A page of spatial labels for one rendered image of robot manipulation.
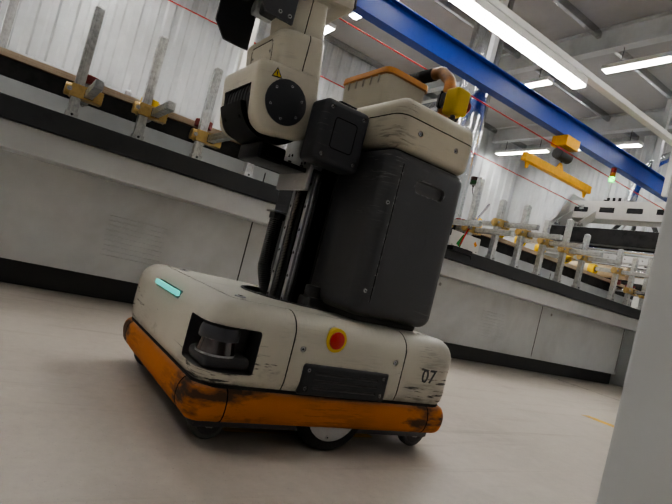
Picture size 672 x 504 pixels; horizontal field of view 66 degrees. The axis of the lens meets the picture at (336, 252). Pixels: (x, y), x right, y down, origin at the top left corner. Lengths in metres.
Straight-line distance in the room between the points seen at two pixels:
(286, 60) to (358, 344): 0.66
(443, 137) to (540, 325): 3.23
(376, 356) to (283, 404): 0.24
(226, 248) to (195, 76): 7.61
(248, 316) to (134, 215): 1.58
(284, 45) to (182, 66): 8.83
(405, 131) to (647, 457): 1.07
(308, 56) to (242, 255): 1.58
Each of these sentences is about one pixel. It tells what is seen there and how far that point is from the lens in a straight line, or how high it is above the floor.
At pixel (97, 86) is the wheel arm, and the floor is 0.80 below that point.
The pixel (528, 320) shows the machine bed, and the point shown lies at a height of 0.38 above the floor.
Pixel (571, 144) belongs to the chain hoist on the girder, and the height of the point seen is 3.08.
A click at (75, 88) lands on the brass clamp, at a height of 0.81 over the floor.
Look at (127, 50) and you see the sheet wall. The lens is 9.86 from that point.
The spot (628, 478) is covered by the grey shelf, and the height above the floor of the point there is 0.34.
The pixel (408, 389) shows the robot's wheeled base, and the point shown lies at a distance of 1.27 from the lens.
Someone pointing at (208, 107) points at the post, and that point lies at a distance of 2.41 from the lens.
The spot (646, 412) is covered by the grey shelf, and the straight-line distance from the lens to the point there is 0.21.
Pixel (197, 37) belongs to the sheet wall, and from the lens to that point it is 10.25.
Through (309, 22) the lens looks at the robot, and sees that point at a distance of 1.36.
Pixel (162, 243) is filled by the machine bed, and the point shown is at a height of 0.31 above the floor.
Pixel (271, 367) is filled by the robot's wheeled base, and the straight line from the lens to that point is 1.05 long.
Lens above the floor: 0.38
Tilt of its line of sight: 2 degrees up
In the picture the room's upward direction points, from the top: 14 degrees clockwise
